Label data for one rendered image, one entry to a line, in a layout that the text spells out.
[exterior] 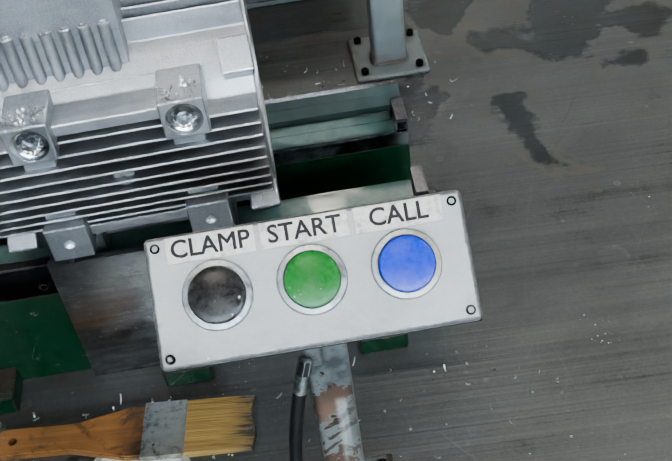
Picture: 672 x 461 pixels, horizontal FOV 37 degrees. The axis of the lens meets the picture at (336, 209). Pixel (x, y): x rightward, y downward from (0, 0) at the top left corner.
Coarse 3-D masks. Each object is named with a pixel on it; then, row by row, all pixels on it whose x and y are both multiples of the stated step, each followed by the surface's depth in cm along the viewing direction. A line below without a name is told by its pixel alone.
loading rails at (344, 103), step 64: (320, 128) 84; (384, 128) 83; (320, 192) 87; (384, 192) 78; (0, 256) 77; (128, 256) 74; (0, 320) 78; (64, 320) 79; (128, 320) 79; (0, 384) 80
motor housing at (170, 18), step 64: (128, 0) 66; (192, 0) 66; (128, 64) 66; (256, 64) 81; (64, 128) 64; (128, 128) 65; (256, 128) 67; (0, 192) 66; (64, 192) 67; (128, 192) 68; (256, 192) 70
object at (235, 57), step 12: (228, 36) 64; (240, 36) 64; (216, 48) 65; (228, 48) 64; (240, 48) 64; (228, 60) 64; (240, 60) 64; (252, 60) 64; (228, 72) 64; (240, 72) 64; (252, 72) 65; (276, 180) 73; (264, 192) 73; (276, 192) 73; (252, 204) 73; (264, 204) 73; (276, 204) 73; (12, 240) 72; (24, 240) 72; (36, 240) 72; (12, 252) 72
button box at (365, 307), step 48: (192, 240) 52; (240, 240) 52; (288, 240) 52; (336, 240) 52; (384, 240) 52; (432, 240) 52; (384, 288) 52; (432, 288) 52; (192, 336) 52; (240, 336) 52; (288, 336) 52; (336, 336) 52; (384, 336) 53
